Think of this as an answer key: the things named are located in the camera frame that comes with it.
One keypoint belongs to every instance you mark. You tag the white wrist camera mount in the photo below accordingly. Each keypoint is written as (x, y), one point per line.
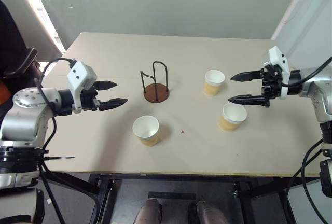
(79, 75)
(275, 56)

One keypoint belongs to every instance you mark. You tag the tan paper cup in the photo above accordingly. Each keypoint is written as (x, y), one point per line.
(214, 81)
(145, 130)
(233, 116)

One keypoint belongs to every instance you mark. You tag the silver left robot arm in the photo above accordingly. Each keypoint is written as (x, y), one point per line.
(24, 120)

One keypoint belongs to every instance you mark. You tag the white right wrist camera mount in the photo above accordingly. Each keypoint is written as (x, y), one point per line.
(275, 56)

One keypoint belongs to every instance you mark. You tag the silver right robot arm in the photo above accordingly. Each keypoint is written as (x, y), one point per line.
(319, 91)

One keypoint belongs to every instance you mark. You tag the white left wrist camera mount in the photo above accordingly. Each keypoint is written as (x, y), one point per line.
(79, 75)

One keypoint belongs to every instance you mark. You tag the black chair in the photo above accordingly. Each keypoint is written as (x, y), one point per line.
(11, 40)

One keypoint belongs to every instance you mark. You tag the white leaning panel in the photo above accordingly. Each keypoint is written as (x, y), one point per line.
(39, 14)

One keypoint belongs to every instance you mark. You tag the black metal table frame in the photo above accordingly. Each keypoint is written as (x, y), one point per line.
(168, 178)

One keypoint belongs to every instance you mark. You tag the dark rounded shape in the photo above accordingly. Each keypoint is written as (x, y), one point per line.
(211, 213)
(148, 212)

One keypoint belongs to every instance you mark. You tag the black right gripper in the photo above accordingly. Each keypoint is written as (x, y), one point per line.
(271, 86)

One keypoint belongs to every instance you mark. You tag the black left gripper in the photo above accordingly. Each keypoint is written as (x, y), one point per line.
(90, 102)

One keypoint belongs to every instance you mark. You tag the orange object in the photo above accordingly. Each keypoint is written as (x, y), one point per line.
(3, 91)

